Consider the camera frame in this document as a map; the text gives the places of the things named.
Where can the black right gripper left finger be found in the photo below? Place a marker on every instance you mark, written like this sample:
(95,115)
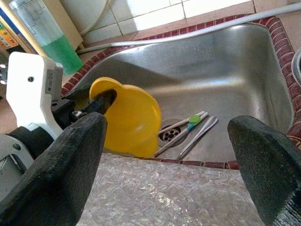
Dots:
(58,176)

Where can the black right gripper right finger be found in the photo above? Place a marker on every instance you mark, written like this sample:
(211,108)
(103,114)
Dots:
(265,164)

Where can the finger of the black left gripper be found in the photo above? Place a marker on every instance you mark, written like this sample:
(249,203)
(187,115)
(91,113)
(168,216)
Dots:
(78,93)
(103,101)

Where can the white green training chopsticks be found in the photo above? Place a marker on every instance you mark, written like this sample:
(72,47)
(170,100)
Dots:
(193,119)

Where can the blue capped green liquid bottle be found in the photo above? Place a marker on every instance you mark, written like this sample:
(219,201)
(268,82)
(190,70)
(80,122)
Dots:
(58,51)

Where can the thin steel cutlery piece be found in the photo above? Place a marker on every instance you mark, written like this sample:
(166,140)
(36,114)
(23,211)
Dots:
(207,124)

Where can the steel sink drain strainer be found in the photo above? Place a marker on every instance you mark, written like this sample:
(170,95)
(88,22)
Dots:
(169,135)

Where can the clear bubble wrap sheet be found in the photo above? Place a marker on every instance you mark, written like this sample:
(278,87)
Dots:
(152,193)

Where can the steel sink basin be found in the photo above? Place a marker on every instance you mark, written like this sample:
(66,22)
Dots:
(211,82)

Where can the round steel pot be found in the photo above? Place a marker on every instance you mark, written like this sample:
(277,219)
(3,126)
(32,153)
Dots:
(296,68)

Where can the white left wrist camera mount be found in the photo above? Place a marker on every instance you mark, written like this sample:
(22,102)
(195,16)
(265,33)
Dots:
(26,94)

